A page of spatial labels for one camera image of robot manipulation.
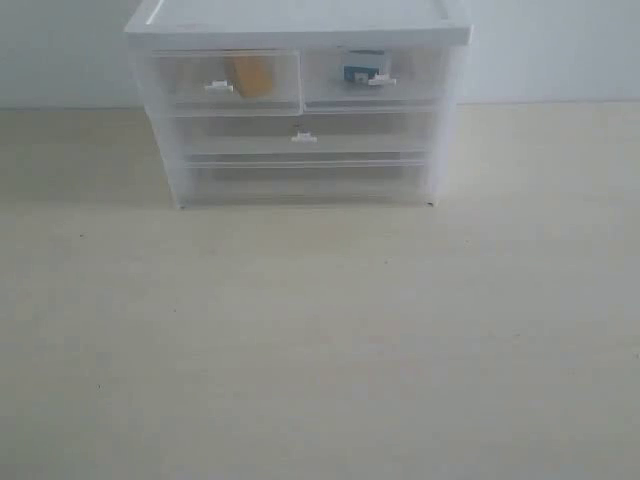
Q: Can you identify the yellow cheese wedge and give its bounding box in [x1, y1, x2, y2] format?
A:
[224, 56, 274, 98]

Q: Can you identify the white bottle with teal label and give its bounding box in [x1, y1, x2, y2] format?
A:
[342, 50, 391, 85]

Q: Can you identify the clear wide bottom drawer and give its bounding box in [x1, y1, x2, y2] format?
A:
[182, 152, 428, 199]

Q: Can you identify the clear wide drawer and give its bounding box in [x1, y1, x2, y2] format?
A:
[182, 152, 428, 199]
[175, 113, 433, 155]

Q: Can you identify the clear wide middle drawer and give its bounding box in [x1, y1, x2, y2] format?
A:
[175, 113, 433, 155]

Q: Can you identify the white plastic drawer cabinet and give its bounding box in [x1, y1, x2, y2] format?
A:
[124, 0, 473, 208]

